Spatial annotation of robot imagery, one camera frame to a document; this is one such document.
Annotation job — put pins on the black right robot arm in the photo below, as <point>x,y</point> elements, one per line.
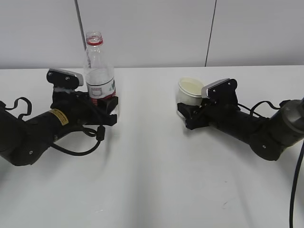
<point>267,137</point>

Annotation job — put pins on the clear plastic water bottle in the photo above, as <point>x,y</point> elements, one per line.
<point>99,73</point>

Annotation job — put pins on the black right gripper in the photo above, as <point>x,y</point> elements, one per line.
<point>210,111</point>

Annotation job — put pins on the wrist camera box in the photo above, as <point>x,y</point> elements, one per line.
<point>222,91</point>
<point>64,79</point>

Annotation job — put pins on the white paper cup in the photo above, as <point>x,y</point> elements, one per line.
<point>189,91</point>

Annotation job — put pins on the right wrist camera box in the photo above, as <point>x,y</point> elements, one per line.
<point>222,91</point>

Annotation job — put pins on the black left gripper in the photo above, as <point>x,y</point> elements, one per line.
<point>77,109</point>

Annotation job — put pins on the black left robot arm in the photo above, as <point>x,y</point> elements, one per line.
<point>23,142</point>

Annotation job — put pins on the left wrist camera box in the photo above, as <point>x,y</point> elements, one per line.
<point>64,79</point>

